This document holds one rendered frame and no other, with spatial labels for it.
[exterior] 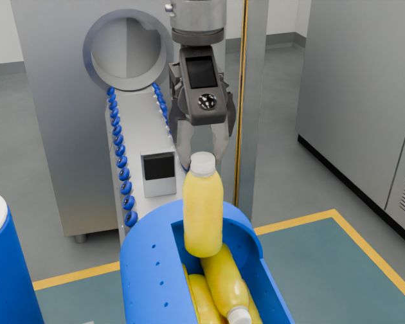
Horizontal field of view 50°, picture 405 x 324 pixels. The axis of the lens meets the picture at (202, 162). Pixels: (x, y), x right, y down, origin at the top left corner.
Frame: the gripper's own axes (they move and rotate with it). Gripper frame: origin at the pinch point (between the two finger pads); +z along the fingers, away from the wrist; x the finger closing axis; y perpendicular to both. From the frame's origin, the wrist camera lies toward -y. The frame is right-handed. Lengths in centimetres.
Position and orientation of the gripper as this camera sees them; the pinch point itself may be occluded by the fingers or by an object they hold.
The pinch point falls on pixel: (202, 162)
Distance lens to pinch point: 67.7
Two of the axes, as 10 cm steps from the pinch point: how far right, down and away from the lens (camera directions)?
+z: 0.1, 8.5, 5.3
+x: -9.7, 1.3, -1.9
